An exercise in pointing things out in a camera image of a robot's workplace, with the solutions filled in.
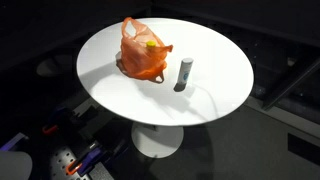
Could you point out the orange plastic bag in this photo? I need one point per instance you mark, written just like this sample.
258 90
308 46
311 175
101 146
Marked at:
140 63

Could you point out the brown bottle with yellow cap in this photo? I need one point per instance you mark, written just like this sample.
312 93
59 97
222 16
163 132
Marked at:
151 43

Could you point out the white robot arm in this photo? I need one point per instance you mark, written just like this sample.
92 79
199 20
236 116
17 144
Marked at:
14 166

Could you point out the perforated metal mounting board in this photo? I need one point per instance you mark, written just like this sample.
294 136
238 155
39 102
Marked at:
61 163

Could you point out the dark diagonal metal beam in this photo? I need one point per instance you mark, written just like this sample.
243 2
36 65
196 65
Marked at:
290 83

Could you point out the purple bar clamp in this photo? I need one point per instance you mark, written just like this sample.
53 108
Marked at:
12 141

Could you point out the white table pedestal base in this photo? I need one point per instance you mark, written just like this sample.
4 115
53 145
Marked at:
156 141

